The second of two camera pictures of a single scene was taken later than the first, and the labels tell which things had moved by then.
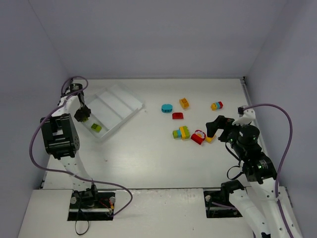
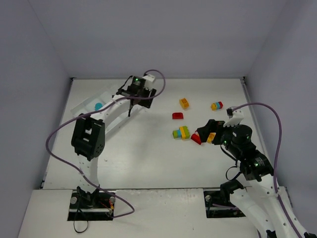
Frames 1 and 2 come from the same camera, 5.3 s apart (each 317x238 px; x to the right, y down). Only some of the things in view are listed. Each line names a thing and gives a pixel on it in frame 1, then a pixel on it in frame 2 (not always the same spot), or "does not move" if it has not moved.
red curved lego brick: [178, 115] does not move
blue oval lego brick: [167, 108] -> [98, 105]
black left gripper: [82, 114] -> [138, 96]
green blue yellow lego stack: [183, 133] does not move
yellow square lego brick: [184, 102] does not move
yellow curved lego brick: [210, 140] does not move
